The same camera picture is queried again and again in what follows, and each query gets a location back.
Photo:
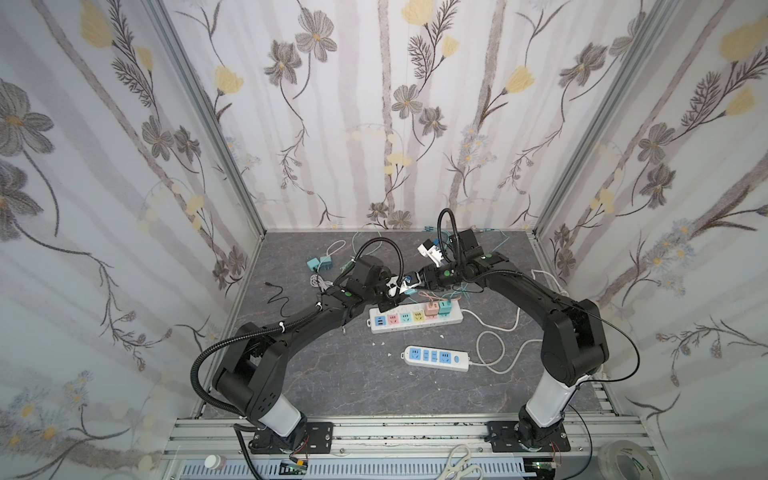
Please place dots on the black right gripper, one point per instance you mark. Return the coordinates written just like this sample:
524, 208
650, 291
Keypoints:
429, 276

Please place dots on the teal charger with cable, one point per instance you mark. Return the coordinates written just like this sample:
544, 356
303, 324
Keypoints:
438, 274
444, 307

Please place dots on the white multicolour power strip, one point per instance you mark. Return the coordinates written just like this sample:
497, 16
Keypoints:
412, 316

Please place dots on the pink charger with cable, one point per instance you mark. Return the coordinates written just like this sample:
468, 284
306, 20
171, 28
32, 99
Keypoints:
455, 292

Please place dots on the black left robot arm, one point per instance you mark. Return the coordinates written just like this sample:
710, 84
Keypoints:
245, 374

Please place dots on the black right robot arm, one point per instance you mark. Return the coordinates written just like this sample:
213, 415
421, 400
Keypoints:
573, 344

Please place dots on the white blue power strip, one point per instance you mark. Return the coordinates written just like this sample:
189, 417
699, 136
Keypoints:
435, 358

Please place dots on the white bottle cap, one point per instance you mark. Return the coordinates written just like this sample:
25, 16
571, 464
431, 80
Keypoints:
213, 462

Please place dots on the clear tape roll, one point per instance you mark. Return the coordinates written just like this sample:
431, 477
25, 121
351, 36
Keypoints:
626, 460

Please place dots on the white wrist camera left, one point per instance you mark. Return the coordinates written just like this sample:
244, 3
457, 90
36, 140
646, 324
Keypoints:
399, 287

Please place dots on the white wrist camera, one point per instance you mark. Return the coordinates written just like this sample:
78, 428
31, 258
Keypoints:
431, 250
399, 287

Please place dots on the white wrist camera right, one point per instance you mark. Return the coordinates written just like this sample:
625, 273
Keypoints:
431, 250

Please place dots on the white scissors handles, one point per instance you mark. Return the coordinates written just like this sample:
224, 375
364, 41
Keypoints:
459, 465

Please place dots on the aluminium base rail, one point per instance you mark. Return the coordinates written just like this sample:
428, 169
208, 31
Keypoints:
410, 447

